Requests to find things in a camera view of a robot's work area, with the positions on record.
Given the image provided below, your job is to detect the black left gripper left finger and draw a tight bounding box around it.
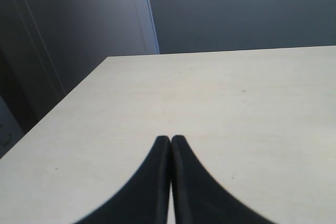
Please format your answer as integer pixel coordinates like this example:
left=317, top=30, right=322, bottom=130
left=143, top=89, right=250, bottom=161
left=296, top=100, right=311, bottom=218
left=78, top=135, right=171, bottom=223

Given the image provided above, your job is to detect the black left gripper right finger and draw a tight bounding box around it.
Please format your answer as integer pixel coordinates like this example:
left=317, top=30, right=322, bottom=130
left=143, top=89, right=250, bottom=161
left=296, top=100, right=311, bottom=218
left=171, top=135, right=272, bottom=223

